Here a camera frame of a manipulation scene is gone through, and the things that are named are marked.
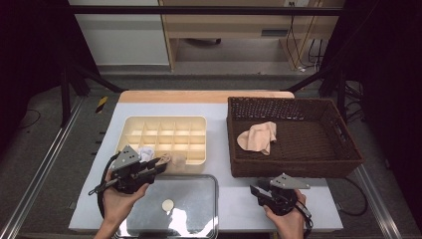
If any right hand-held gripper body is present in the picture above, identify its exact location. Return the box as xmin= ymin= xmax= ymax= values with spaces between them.
xmin=262 ymin=172 xmax=312 ymax=217

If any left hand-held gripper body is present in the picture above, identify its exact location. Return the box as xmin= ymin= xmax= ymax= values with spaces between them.
xmin=89 ymin=144 xmax=157 ymax=196

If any white sock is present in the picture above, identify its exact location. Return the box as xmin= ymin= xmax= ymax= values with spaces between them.
xmin=137 ymin=146 xmax=156 ymax=163

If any beige sock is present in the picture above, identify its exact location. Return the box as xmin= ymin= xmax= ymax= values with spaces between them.
xmin=236 ymin=120 xmax=278 ymax=156
xmin=156 ymin=152 xmax=173 ymax=167
xmin=170 ymin=153 xmax=187 ymax=170

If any cream divided organizer box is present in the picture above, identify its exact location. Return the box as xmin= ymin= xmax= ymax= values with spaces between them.
xmin=114 ymin=115 xmax=208 ymax=174

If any shiny metal tray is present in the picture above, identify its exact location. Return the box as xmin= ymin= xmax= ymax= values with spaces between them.
xmin=113 ymin=173 xmax=221 ymax=239

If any brown woven basket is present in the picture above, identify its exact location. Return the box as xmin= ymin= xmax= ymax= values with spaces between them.
xmin=226 ymin=96 xmax=365 ymax=179

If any person's right hand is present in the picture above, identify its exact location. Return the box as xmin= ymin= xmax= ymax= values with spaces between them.
xmin=264 ymin=189 xmax=307 ymax=239

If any person's left hand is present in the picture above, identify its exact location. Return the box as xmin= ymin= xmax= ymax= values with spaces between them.
xmin=102 ymin=172 xmax=150 ymax=224

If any black metal stand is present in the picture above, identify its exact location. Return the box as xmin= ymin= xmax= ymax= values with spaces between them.
xmin=285 ymin=63 xmax=349 ymax=123
xmin=60 ymin=63 xmax=125 ymax=127

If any white cabinet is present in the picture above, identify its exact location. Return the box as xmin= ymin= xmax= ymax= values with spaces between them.
xmin=68 ymin=0 xmax=170 ymax=67

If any wooden desk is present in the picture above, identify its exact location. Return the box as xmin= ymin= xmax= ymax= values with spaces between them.
xmin=158 ymin=0 xmax=344 ymax=72

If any black crossbar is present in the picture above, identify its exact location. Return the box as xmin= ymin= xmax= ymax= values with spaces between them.
xmin=64 ymin=5 xmax=346 ymax=17

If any black curtain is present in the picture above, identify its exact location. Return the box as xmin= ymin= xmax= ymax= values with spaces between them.
xmin=0 ymin=0 xmax=98 ymax=157
xmin=317 ymin=0 xmax=422 ymax=230

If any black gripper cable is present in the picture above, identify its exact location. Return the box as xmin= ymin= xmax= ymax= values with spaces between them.
xmin=295 ymin=198 xmax=315 ymax=239
xmin=97 ymin=152 xmax=120 ymax=220

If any yellow-handled tool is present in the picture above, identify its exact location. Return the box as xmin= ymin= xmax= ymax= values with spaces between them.
xmin=95 ymin=96 xmax=109 ymax=115

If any black floor cable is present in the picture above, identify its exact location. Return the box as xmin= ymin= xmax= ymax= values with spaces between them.
xmin=336 ymin=177 xmax=369 ymax=217

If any aluminium rail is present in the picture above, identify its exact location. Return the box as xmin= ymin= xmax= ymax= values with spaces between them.
xmin=356 ymin=163 xmax=404 ymax=239
xmin=0 ymin=96 xmax=86 ymax=239

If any yellow cable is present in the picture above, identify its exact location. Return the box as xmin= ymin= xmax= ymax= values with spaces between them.
xmin=287 ymin=0 xmax=324 ymax=71

